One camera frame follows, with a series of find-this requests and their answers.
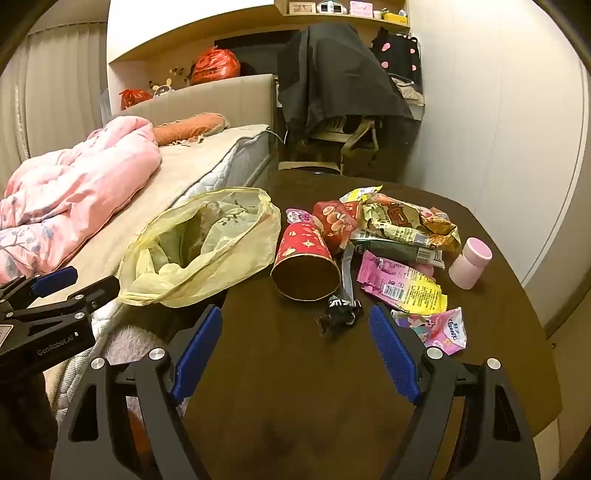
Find pink bottle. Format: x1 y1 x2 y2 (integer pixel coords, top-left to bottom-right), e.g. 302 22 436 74
448 237 493 291

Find large orange plastic bag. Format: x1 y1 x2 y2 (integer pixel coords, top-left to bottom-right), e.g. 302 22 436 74
190 46 242 86

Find gold crinkled snack bag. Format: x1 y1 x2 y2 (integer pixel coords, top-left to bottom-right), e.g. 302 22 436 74
360 193 462 254

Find red gold snack packet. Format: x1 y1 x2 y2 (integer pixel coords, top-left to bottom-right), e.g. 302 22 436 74
312 199 362 254

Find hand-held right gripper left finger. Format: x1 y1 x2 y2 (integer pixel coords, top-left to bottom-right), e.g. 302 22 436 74
51 304 223 480

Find green white packet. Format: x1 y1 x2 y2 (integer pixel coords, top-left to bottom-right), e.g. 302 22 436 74
349 229 446 270

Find beige office chair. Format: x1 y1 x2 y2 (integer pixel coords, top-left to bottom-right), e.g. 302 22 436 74
284 114 385 177

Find wooden wall shelf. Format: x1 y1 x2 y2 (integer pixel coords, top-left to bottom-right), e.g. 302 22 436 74
274 0 411 33

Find pink floral quilt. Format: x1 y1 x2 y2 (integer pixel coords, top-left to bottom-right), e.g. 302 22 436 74
0 115 162 284

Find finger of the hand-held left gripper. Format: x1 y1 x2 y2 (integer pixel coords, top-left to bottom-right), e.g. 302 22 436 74
0 266 78 306
7 275 122 341

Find small pink sticker packet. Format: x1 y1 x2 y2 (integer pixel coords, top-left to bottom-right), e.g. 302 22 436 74
285 208 315 227

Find grey strip wrapper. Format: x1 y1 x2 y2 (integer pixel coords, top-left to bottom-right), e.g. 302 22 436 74
341 242 362 308

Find black sweater with pink dots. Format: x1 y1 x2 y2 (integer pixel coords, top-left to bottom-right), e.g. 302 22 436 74
372 28 423 79

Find red paper cup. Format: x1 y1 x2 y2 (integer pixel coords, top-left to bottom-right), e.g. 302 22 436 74
270 222 342 302

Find orange pillow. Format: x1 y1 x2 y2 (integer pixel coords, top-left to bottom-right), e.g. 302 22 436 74
152 112 230 144

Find pale pleated curtain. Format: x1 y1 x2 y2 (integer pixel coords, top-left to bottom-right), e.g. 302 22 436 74
0 23 109 171

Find small black wrapper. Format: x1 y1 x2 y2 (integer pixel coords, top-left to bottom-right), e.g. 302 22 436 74
318 295 361 333

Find beige clothes pile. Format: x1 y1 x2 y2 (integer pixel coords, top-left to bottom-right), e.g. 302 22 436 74
392 76 424 109

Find fluffy pale rug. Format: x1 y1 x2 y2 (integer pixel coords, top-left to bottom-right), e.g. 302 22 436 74
90 318 178 416

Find chair with dark jacket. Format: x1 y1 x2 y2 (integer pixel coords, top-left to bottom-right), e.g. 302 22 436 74
277 23 414 139

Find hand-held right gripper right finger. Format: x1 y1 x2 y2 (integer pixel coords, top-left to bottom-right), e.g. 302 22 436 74
368 303 541 480

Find pink yellow wrapper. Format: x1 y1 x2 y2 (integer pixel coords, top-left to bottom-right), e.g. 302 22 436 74
358 250 448 316

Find pastel cartoon packet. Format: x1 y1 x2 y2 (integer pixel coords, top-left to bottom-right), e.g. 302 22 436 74
392 306 468 355

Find yellow plastic bag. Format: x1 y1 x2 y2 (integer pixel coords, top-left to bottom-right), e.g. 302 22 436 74
119 187 282 309

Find small orange plastic bag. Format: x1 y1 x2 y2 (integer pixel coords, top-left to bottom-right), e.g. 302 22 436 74
119 89 153 110

